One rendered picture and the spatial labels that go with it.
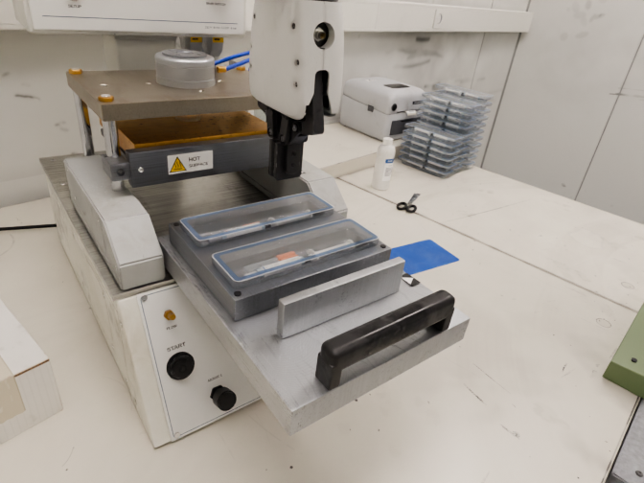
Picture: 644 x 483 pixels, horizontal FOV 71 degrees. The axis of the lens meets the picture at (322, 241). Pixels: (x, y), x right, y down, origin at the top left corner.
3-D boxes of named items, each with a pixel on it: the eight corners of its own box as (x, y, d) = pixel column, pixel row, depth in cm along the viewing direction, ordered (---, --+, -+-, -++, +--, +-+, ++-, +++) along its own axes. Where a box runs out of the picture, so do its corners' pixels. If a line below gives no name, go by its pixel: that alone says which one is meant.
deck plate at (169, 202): (39, 162, 81) (37, 156, 80) (219, 141, 100) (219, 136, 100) (113, 301, 50) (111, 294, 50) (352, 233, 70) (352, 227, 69)
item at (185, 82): (67, 124, 71) (51, 33, 64) (244, 109, 88) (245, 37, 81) (111, 180, 55) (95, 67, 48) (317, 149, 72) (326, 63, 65)
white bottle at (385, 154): (369, 188, 130) (377, 138, 123) (374, 182, 134) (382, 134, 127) (385, 192, 128) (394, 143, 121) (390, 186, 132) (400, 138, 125)
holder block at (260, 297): (169, 241, 53) (168, 222, 52) (308, 209, 64) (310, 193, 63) (235, 322, 42) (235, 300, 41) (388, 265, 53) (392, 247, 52)
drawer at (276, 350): (158, 264, 56) (152, 206, 52) (305, 225, 68) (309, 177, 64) (288, 444, 36) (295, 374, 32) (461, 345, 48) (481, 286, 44)
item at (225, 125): (101, 134, 68) (91, 68, 63) (234, 122, 80) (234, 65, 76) (138, 175, 57) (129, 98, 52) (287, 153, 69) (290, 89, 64)
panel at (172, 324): (171, 441, 55) (135, 294, 51) (357, 351, 71) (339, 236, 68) (176, 448, 53) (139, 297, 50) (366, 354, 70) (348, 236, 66)
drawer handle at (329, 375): (313, 376, 37) (318, 339, 35) (433, 317, 46) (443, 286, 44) (328, 392, 36) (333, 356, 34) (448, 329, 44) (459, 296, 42)
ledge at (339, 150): (179, 168, 129) (178, 152, 126) (364, 127, 184) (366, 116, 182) (245, 206, 112) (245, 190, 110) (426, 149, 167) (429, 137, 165)
